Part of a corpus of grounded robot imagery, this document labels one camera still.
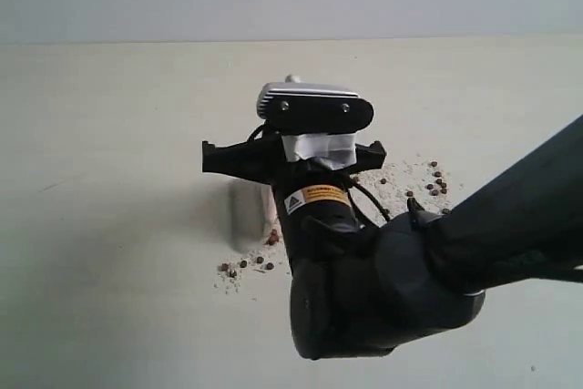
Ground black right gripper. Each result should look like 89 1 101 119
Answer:
199 136 388 189

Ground white paint brush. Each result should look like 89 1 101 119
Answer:
229 83 302 252

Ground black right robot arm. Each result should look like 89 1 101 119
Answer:
201 120 582 360

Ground scattered rice and brown pellets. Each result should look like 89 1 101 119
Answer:
212 159 464 292

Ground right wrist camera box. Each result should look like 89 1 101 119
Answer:
256 82 374 136

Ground black right camera cable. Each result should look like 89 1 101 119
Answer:
248 123 393 229

